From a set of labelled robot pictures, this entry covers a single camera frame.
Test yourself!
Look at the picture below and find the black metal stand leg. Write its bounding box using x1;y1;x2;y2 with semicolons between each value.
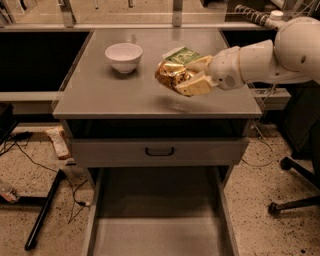
0;169;66;251

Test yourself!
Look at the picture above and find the black office chair base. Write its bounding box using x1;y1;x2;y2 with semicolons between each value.
268;156;320;217

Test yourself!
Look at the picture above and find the crushed orange soda can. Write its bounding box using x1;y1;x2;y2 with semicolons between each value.
155;61;195;91

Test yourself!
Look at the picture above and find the white power strip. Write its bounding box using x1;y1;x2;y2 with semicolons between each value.
234;5;285;31

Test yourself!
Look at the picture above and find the white cable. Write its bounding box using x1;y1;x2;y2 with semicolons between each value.
241;83;279;168

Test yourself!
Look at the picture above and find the green chip bag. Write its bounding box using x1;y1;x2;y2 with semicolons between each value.
162;46;201;65

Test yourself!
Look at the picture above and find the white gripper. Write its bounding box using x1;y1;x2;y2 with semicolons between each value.
175;46;245;97

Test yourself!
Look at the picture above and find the open middle drawer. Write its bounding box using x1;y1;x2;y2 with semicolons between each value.
82;167;240;256

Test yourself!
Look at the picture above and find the black floor cable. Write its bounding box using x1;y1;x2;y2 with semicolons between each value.
0;131;92;224

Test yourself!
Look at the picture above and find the grey drawer cabinet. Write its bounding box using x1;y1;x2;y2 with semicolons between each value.
53;27;264;256

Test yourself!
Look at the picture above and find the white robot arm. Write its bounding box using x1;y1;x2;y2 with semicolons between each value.
176;17;320;96

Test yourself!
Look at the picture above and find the black box at left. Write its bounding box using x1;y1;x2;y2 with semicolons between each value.
0;103;18;145

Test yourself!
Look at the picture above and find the plastic bottle on floor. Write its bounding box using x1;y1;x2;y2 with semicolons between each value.
0;180;20;203

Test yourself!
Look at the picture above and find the snack package on floor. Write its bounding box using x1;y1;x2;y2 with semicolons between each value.
46;126;71;160

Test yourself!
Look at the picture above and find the black drawer handle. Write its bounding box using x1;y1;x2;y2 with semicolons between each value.
145;147;175;157

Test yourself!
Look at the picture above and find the white ceramic bowl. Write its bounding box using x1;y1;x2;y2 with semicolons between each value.
105;43;143;74

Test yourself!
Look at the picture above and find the closed top drawer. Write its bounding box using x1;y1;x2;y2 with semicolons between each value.
70;138;249;168

